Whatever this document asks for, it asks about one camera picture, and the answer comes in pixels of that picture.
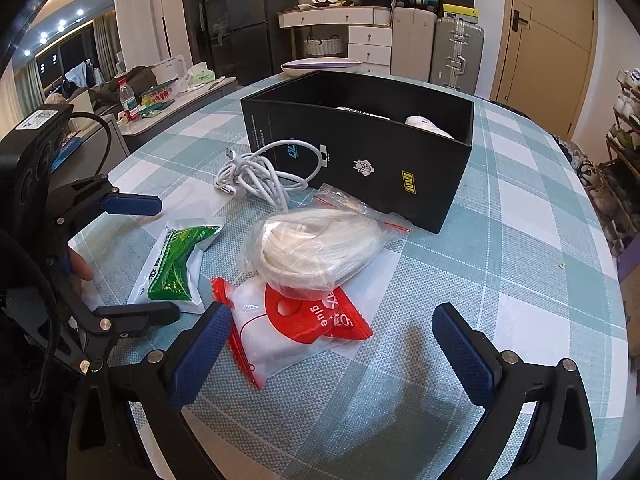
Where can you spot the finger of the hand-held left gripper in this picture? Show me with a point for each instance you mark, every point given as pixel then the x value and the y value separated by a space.
pixel 145 314
pixel 130 205

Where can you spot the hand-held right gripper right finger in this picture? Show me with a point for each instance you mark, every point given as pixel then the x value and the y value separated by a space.
pixel 465 355

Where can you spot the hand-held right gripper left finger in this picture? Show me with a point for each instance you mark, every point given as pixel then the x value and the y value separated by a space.
pixel 200 355

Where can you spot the green and white packet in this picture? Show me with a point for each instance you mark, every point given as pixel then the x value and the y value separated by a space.
pixel 175 270

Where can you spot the black cardboard box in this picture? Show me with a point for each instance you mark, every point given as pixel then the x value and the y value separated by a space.
pixel 390 175

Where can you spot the white bubble wrap bundle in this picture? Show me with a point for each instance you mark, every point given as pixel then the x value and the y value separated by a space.
pixel 422 122

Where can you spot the person's left hand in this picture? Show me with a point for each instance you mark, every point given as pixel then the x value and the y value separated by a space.
pixel 82 266

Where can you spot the red and white plastic bag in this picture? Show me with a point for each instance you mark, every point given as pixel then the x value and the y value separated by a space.
pixel 260 330

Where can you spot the low grey side cabinet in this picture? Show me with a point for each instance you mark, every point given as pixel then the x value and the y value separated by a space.
pixel 175 120

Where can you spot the plastic water bottle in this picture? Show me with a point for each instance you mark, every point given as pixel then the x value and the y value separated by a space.
pixel 128 102

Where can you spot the red and green snack bag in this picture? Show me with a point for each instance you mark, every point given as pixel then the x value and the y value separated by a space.
pixel 157 97

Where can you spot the hanging light blue shirt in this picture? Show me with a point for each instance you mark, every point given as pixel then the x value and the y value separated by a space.
pixel 80 74

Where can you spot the dark clothes heap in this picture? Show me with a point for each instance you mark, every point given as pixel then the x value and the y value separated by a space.
pixel 130 82

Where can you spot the white kettle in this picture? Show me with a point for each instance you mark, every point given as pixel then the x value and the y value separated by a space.
pixel 167 70

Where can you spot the green and white tissue pack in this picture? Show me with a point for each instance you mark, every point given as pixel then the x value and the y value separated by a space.
pixel 200 75

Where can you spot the tall dark cabinet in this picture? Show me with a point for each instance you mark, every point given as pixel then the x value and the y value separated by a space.
pixel 200 20

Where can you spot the dark grey fridge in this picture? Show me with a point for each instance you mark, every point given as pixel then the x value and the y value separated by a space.
pixel 255 35

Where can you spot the pile of shoes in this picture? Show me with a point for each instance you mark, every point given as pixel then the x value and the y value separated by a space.
pixel 582 170

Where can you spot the purple and white plate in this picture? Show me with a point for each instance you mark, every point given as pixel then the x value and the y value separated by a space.
pixel 320 66

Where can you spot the wooden shoe rack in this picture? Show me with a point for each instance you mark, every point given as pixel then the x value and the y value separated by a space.
pixel 617 170

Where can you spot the white woven basket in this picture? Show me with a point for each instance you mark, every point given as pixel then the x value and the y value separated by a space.
pixel 324 47

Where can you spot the white dressing table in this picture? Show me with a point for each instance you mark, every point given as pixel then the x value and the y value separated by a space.
pixel 370 45

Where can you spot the rows of shoes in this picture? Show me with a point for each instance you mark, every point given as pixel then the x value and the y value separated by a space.
pixel 627 110

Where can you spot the silver suitcase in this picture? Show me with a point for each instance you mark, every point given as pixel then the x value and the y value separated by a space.
pixel 455 55

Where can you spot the beige suitcase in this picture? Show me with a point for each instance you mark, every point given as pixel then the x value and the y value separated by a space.
pixel 412 45

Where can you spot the beige door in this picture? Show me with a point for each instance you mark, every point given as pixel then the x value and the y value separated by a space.
pixel 545 35

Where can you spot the black and yellow shoe box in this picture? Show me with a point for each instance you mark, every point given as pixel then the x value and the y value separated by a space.
pixel 459 11

